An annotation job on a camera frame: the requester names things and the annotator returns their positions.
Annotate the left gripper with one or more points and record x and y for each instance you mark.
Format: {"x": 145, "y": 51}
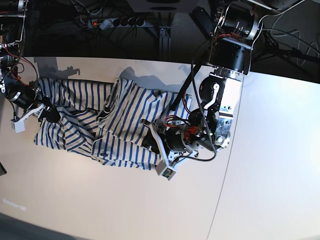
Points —
{"x": 177, "y": 143}

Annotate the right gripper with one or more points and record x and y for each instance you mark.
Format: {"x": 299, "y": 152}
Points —
{"x": 33, "y": 102}

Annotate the blue white striped T-shirt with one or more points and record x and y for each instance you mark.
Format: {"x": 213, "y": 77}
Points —
{"x": 103, "y": 121}

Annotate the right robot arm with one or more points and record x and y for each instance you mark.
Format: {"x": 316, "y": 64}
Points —
{"x": 13, "y": 15}

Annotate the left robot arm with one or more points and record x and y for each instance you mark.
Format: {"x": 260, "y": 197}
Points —
{"x": 233, "y": 27}

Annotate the dark object at left edge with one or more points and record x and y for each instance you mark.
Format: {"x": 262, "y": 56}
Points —
{"x": 3, "y": 171}

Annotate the black power strip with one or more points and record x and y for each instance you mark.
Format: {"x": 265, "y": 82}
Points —
{"x": 125, "y": 22}

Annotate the black power adapter brick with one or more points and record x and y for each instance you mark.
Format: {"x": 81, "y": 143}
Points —
{"x": 203, "y": 21}

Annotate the black tripod stand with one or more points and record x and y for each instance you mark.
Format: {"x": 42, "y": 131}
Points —
{"x": 274, "y": 48}

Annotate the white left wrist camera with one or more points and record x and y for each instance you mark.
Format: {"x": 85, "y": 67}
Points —
{"x": 166, "y": 171}

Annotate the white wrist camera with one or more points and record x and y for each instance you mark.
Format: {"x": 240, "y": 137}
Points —
{"x": 166, "y": 171}
{"x": 18, "y": 126}

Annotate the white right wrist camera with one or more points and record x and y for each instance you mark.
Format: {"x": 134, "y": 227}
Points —
{"x": 18, "y": 126}

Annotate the aluminium frame post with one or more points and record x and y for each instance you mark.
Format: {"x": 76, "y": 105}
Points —
{"x": 164, "y": 28}

